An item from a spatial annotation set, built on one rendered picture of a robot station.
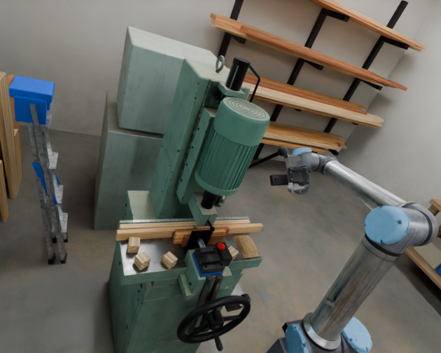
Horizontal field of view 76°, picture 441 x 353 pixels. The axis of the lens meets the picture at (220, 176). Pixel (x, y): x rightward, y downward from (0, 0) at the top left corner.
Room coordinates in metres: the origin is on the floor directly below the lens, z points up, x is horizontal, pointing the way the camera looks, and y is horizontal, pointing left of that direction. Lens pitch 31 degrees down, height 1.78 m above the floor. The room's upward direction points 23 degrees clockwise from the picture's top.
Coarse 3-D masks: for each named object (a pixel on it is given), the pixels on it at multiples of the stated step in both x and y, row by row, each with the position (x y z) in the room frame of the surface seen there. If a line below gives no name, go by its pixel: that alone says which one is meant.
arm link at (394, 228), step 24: (384, 216) 0.76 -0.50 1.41; (408, 216) 0.76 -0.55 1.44; (384, 240) 0.71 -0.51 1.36; (408, 240) 0.73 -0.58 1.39; (360, 264) 0.73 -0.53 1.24; (384, 264) 0.72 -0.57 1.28; (336, 288) 0.74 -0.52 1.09; (360, 288) 0.71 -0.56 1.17; (312, 312) 0.79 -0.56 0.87; (336, 312) 0.70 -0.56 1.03; (288, 336) 0.72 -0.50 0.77; (312, 336) 0.68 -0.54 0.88; (336, 336) 0.69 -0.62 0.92
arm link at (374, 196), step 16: (320, 160) 1.29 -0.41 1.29; (336, 160) 1.35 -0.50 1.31; (336, 176) 1.19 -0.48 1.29; (352, 176) 1.13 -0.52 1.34; (352, 192) 1.09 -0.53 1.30; (368, 192) 1.02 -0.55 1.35; (384, 192) 1.00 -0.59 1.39; (416, 208) 0.86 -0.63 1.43; (432, 224) 0.78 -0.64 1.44; (432, 240) 0.77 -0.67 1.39
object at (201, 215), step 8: (192, 192) 0.97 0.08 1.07; (200, 192) 0.99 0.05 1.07; (192, 200) 0.94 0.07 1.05; (200, 200) 0.93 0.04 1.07; (192, 208) 0.93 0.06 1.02; (200, 208) 0.89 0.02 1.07; (200, 216) 0.86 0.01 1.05; (208, 216) 0.87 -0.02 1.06; (216, 216) 0.90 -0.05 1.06; (200, 224) 0.86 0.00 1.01; (208, 224) 0.88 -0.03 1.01
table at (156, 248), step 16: (128, 240) 0.75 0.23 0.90; (144, 240) 0.78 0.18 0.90; (160, 240) 0.81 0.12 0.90; (224, 240) 0.95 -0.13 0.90; (128, 256) 0.68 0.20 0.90; (160, 256) 0.73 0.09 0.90; (176, 256) 0.76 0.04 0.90; (240, 256) 0.90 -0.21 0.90; (256, 256) 0.94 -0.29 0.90; (128, 272) 0.62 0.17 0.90; (144, 272) 0.64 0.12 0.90; (160, 272) 0.67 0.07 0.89; (176, 272) 0.71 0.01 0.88
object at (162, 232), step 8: (240, 224) 1.05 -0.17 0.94; (248, 224) 1.08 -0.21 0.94; (256, 224) 1.10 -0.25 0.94; (120, 232) 0.73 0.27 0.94; (128, 232) 0.75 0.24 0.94; (136, 232) 0.76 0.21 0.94; (144, 232) 0.78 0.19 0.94; (152, 232) 0.80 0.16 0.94; (160, 232) 0.82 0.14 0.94; (168, 232) 0.83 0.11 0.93; (232, 232) 1.02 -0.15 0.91; (240, 232) 1.04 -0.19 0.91; (248, 232) 1.07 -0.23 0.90; (120, 240) 0.73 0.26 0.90
